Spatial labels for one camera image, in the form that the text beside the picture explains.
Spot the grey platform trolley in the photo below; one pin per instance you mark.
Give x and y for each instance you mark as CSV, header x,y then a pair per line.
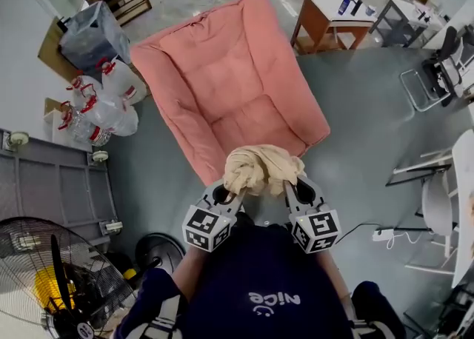
x,y
55,189

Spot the person's left forearm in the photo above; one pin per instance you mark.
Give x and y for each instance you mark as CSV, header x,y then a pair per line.
x,y
189,271

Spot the black office chair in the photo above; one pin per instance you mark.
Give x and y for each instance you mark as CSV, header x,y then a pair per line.
x,y
448,43

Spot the brown cardboard sheet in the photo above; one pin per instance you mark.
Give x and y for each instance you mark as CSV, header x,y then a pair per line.
x,y
52,56

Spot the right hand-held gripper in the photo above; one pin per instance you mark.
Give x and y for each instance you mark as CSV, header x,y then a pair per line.
x,y
322,224

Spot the person in navy shirt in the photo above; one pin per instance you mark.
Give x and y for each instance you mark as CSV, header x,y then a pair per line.
x,y
259,263

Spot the bin with clear plastic bag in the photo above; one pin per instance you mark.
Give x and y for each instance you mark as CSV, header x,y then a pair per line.
x,y
92,34

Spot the white chair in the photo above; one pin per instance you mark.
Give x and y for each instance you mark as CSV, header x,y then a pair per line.
x,y
437,204

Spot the clear water bottle red cap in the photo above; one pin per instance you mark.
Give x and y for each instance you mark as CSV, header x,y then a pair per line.
x,y
83,87
124,82
87,128
115,115
70,113

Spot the small brown cardboard piece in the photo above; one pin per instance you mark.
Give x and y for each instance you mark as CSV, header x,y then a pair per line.
x,y
52,104

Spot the white desk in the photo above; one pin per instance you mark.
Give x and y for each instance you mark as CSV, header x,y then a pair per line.
x,y
463,15

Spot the blue box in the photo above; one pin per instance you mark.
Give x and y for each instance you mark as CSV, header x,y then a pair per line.
x,y
344,5

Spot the yellow checked cloth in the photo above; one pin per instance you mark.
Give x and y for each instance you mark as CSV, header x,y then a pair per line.
x,y
259,167

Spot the white blue cup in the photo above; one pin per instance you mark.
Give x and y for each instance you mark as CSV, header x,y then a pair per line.
x,y
370,10

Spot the large black floor fan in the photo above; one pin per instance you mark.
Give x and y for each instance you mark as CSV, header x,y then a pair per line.
x,y
48,285

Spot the person's right forearm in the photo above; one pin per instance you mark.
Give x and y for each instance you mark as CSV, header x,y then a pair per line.
x,y
333,274

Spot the white power strip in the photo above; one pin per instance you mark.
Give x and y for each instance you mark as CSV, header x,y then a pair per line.
x,y
383,235

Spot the grey table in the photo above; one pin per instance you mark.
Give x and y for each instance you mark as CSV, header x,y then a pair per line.
x,y
401,6

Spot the wooden side table white top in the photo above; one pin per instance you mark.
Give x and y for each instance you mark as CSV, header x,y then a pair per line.
x,y
322,0

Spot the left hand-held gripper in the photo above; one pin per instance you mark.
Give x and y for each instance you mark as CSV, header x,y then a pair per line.
x,y
203,224

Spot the black device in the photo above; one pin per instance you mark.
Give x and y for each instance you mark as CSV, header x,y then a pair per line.
x,y
356,7

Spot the pink quilted chair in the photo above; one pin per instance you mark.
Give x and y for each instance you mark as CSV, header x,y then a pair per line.
x,y
229,71

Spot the white round table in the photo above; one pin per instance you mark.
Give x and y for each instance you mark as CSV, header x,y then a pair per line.
x,y
464,200

